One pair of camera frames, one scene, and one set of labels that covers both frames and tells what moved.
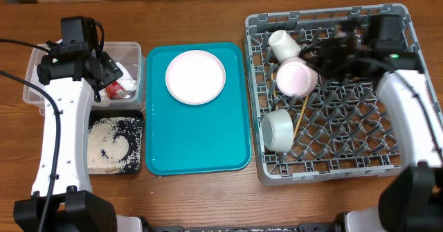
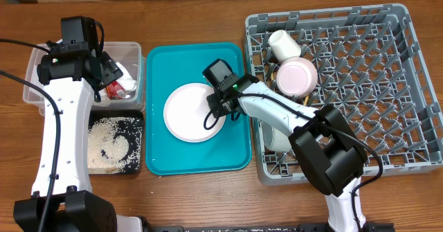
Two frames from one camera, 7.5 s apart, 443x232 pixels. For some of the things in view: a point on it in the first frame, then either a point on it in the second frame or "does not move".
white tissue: x=126 y=82 does not move
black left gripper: x=113 y=70 does not move
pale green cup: x=282 y=46 does not move
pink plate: x=195 y=77 → x=185 y=111
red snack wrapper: x=115 y=91 does not move
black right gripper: x=321 y=63 → x=219 y=110
